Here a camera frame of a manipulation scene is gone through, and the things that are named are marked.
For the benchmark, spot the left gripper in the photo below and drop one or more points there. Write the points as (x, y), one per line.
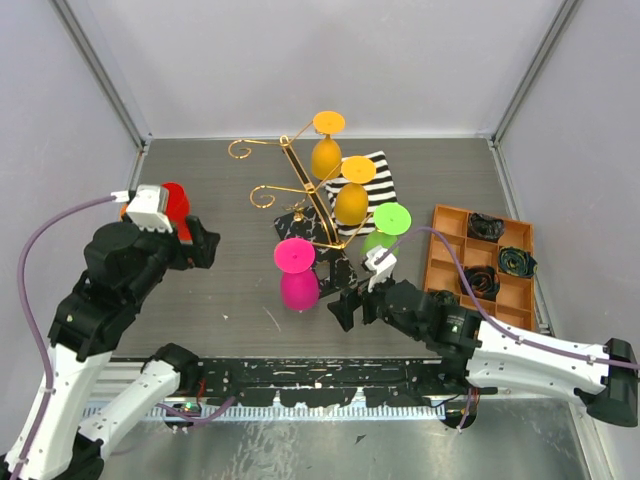
(201, 252)

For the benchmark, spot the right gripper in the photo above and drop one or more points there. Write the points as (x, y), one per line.
(350, 300)

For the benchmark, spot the pink plastic wine glass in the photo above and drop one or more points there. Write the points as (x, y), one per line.
(299, 286)

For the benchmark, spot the red plastic wine glass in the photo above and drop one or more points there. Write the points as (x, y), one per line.
(178, 209)

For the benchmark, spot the gold wine glass rack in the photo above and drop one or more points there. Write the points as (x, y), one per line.
(310, 217)

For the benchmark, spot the green plastic wine glass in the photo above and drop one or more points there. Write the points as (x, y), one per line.
(391, 220)

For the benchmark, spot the yellow wine glass cluster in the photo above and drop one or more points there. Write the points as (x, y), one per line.
(326, 155)

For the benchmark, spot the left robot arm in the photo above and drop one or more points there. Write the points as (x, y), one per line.
(123, 265)

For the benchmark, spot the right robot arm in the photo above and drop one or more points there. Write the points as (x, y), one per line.
(486, 354)

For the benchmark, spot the rolled dark sock bottom left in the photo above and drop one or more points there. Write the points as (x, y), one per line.
(445, 297)

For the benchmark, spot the rolled dark sock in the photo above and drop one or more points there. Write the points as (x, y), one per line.
(445, 297)
(483, 281)
(516, 262)
(485, 227)

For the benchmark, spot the black white striped cloth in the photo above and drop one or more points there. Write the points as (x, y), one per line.
(381, 189)

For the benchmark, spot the rolled dark sock middle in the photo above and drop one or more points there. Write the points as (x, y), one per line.
(483, 281)

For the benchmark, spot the rolled dark sock top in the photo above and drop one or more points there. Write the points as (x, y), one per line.
(485, 227)

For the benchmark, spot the orange wooden compartment tray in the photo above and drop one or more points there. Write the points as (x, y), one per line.
(489, 257)

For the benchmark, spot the rolled dark sock right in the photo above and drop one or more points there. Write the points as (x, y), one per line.
(516, 262)

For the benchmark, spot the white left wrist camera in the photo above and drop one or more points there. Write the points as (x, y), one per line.
(146, 207)

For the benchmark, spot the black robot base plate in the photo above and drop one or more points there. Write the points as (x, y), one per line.
(321, 382)

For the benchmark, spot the aluminium frame rail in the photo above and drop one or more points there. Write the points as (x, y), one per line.
(183, 411)

